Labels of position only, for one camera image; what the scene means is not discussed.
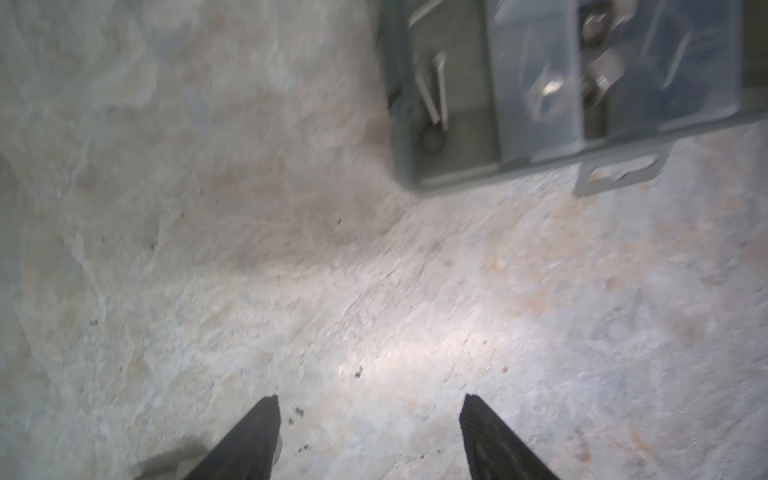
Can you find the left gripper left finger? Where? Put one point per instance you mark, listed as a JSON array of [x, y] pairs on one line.
[[248, 450]]

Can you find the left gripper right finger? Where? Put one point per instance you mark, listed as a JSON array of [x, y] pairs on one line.
[[493, 450]]

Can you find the small steel screw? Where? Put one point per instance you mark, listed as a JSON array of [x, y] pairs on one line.
[[439, 62], [424, 92]]

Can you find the grey compartment organizer box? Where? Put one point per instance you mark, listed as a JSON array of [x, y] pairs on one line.
[[692, 67]]

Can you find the small steel nut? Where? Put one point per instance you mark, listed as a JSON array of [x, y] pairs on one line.
[[544, 98]]

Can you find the large steel bolt near left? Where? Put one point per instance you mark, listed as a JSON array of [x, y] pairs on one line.
[[173, 464]]

